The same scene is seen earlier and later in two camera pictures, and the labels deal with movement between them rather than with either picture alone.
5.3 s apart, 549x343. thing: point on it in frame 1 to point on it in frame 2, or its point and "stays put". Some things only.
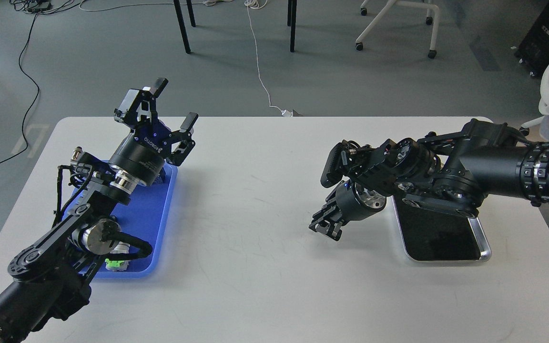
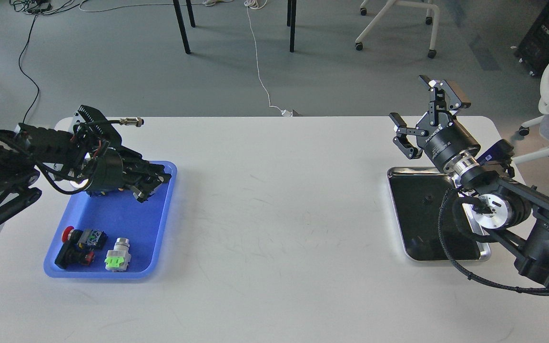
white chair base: [390, 5] stays put
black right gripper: [348, 207] to [444, 138]
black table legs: [291, 13] stays put
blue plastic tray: [149, 216] stays put
